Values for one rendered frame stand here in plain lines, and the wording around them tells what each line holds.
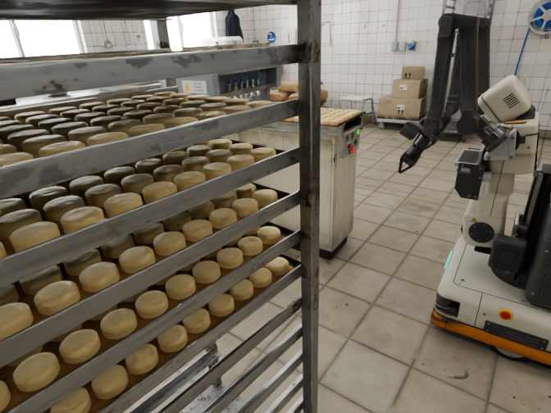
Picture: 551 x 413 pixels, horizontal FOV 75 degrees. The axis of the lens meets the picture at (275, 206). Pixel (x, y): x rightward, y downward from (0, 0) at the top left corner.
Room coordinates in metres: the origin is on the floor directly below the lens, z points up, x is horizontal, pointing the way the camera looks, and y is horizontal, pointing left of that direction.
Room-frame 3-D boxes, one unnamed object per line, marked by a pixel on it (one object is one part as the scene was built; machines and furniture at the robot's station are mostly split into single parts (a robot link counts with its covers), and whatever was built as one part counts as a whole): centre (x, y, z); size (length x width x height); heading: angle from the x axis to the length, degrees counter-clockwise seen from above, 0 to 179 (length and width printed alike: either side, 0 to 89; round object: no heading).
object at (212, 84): (2.59, 0.26, 1.01); 0.72 x 0.33 x 0.34; 145
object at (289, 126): (2.53, 0.43, 0.87); 2.01 x 0.03 x 0.07; 55
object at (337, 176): (2.30, -0.16, 0.45); 0.70 x 0.34 x 0.90; 55
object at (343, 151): (2.09, -0.46, 0.77); 0.24 x 0.04 x 0.14; 145
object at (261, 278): (0.65, 0.04, 0.87); 0.05 x 0.05 x 0.02
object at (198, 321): (0.53, 0.16, 0.87); 0.05 x 0.05 x 0.02
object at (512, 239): (1.44, -1.00, 0.45); 0.28 x 0.27 x 0.25; 145
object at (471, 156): (1.56, -0.93, 0.77); 0.28 x 0.16 x 0.22; 145
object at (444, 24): (1.48, -0.67, 1.18); 0.11 x 0.06 x 0.43; 146
